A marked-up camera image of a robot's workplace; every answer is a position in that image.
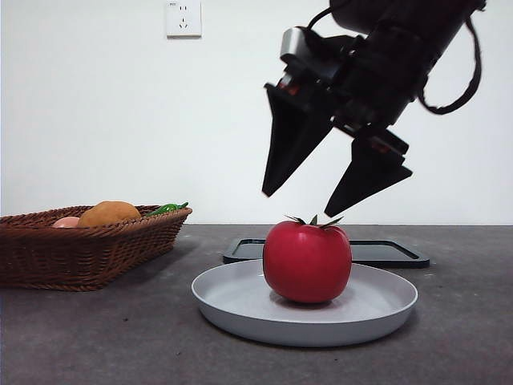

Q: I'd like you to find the green pepper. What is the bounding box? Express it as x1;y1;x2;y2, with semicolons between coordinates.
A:
143;201;189;219

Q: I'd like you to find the brown wicker basket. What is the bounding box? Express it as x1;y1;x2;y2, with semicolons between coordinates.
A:
0;205;194;293

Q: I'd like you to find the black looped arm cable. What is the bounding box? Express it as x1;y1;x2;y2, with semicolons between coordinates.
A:
416;18;483;116

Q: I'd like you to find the grey round plate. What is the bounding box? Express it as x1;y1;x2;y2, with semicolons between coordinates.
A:
191;258;419;348

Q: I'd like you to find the brown potato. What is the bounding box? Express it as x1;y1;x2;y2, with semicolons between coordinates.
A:
77;201;143;229

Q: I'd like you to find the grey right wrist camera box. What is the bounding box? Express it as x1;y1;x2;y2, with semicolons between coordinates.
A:
279;26;364;82

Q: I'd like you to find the white wall socket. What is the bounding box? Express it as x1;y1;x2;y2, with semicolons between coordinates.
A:
166;0;202;39

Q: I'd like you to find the black rectangular tray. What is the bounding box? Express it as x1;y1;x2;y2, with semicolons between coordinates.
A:
222;238;430;270

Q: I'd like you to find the black camera cable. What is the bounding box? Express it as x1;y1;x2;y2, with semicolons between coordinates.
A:
306;6;334;36

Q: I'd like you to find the red tomato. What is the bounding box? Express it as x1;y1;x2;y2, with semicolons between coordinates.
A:
262;214;353;304

